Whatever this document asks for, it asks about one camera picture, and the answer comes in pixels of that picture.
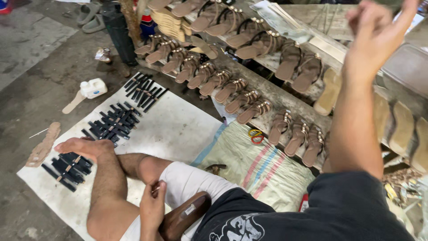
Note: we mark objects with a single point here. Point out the person's right hand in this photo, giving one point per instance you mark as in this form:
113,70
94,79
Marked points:
374,40

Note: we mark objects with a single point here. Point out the person's left hand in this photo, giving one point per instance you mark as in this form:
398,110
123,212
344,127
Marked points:
151,211

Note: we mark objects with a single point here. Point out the person's right fingers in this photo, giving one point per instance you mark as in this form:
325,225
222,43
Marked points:
361,16

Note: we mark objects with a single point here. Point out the person's left fingers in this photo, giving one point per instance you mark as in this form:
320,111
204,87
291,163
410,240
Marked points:
157,187

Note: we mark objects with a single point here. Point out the person's right leg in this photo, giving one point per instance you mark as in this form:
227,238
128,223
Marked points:
143,167

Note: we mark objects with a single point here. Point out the person's leg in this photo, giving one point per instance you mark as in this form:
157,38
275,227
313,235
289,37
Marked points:
103,187
143,167

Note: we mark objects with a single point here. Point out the white shorts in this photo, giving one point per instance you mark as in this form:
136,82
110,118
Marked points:
190,180

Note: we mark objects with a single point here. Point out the person's left leg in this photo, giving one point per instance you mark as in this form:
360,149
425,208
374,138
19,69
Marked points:
103,187

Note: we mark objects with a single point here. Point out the white floor sheet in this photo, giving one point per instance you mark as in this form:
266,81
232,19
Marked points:
167,130

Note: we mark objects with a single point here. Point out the clear plastic container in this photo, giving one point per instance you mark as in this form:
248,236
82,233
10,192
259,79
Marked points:
408,68

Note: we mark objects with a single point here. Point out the clear plastic packet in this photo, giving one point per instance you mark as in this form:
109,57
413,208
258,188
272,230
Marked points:
281,20

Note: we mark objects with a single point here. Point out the striped woven sack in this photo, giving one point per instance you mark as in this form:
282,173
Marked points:
260,170

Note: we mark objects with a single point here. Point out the red rubber band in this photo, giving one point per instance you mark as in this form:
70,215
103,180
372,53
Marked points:
257,139

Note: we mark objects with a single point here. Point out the yellow rubber band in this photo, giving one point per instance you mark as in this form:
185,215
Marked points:
253,131

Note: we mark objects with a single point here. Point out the wooden plank rack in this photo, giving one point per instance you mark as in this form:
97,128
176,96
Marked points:
277,95

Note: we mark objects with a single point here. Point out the white plastic jug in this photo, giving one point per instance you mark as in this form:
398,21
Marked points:
93,88

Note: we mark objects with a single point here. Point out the smooth tan insole cutout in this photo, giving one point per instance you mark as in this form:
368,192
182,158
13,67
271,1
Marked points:
72,103

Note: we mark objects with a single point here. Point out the rough brown sole cutout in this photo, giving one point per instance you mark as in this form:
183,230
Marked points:
43,147

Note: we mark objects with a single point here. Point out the row of bare tan soles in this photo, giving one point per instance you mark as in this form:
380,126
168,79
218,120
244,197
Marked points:
401,130

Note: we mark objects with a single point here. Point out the long row of brown sandals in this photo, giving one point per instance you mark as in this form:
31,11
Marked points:
230,90

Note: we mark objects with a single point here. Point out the thin white stick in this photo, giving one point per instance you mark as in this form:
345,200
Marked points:
38,133

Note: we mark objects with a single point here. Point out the crumpled shiny wrapper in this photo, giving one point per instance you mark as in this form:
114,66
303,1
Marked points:
103,54

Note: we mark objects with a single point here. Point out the red and white packet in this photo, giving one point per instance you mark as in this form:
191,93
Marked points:
303,202

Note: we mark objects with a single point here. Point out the loose tan insole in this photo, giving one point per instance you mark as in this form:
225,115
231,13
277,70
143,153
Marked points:
205,47

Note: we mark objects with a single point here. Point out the black printed t-shirt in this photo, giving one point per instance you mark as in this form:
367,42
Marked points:
317,211

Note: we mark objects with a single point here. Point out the blue and red bottle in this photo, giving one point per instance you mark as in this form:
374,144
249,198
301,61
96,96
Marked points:
147,25

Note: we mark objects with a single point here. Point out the stack of tan insoles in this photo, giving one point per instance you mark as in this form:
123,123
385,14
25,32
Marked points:
169,21

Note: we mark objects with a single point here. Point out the pile of scraps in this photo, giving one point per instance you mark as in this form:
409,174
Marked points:
401,187

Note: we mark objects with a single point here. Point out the red object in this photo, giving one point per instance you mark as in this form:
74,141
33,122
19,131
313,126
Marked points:
4,6

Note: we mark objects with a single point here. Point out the black post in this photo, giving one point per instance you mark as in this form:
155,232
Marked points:
119,33

